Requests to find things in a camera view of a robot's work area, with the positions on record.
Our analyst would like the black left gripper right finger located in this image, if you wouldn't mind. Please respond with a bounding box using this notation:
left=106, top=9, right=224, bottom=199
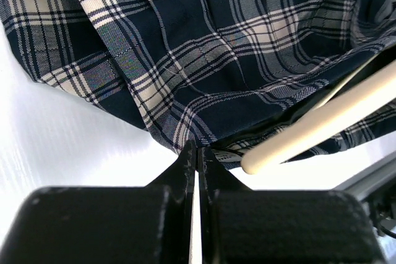
left=197, top=148, right=387, bottom=263

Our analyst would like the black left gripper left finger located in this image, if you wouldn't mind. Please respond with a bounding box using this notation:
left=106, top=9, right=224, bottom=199
left=1, top=142, right=196, bottom=263

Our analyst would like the plaid green white skirt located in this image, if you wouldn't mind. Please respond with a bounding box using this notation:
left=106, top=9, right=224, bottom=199
left=1, top=0, right=395, bottom=169

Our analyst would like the cream plastic hanger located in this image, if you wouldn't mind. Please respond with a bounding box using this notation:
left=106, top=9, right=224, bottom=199
left=241, top=61, right=395, bottom=175

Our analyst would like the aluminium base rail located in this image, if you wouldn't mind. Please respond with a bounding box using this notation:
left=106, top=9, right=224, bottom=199
left=334, top=152, right=395, bottom=202

